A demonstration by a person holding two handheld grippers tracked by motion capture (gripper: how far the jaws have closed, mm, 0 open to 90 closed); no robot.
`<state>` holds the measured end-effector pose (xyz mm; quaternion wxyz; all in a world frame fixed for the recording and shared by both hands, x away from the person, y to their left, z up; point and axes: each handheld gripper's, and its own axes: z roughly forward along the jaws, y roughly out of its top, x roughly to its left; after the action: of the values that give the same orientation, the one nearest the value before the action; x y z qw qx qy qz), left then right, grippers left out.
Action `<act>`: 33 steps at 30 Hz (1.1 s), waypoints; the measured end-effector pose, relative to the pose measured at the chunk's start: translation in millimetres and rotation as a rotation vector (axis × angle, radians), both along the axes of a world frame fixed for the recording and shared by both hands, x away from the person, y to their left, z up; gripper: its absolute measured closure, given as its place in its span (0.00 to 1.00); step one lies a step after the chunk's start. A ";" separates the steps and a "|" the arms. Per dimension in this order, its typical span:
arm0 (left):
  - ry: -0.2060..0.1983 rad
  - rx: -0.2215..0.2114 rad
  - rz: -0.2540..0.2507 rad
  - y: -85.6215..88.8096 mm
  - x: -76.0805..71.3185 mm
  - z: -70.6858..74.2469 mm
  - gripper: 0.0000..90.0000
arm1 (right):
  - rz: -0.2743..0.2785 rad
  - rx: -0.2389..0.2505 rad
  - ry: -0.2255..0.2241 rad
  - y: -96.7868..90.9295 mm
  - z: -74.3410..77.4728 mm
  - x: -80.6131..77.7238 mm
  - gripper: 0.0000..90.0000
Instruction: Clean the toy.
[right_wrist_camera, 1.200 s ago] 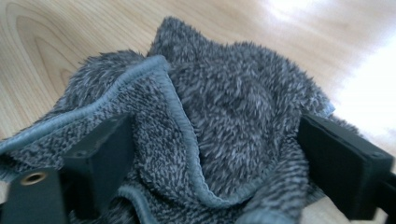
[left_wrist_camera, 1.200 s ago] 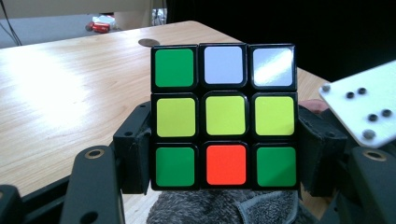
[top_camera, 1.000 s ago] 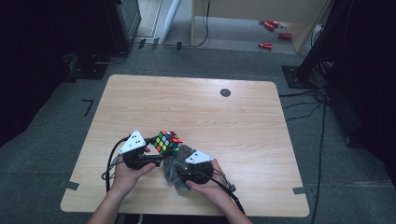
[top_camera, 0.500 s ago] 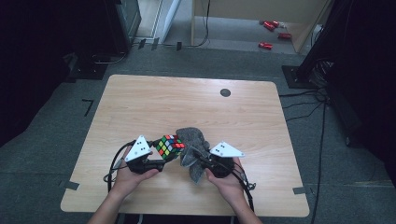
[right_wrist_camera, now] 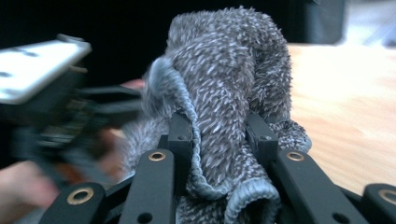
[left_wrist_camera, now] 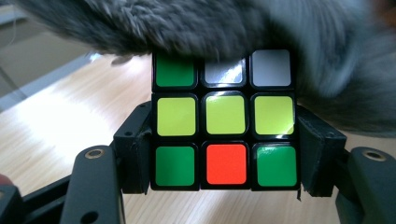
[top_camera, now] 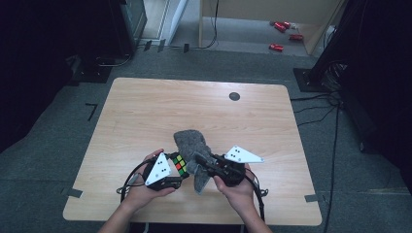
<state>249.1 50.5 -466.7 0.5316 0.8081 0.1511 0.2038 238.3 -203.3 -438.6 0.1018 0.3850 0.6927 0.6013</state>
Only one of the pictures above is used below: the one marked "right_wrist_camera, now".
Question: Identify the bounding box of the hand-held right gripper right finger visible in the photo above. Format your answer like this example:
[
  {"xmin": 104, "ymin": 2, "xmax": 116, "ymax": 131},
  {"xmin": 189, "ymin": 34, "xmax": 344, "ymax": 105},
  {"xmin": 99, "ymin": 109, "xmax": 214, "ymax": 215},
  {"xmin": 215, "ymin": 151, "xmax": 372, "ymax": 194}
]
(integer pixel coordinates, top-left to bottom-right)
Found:
[{"xmin": 247, "ymin": 111, "xmax": 279, "ymax": 166}]

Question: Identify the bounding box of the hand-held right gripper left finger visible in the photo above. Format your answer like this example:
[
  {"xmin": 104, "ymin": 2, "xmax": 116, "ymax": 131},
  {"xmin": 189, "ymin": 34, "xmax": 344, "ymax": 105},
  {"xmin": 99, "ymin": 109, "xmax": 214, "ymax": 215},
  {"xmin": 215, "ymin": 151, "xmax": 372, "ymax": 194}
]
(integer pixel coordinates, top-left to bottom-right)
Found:
[{"xmin": 167, "ymin": 111, "xmax": 194, "ymax": 157}]

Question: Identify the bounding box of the grey fluffy cloth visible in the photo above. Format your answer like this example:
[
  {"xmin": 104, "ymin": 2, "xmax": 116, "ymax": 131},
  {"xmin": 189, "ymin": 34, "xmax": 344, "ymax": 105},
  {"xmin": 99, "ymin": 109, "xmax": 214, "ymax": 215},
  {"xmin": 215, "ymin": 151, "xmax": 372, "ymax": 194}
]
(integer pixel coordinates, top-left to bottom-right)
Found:
[{"xmin": 120, "ymin": 6, "xmax": 312, "ymax": 224}]

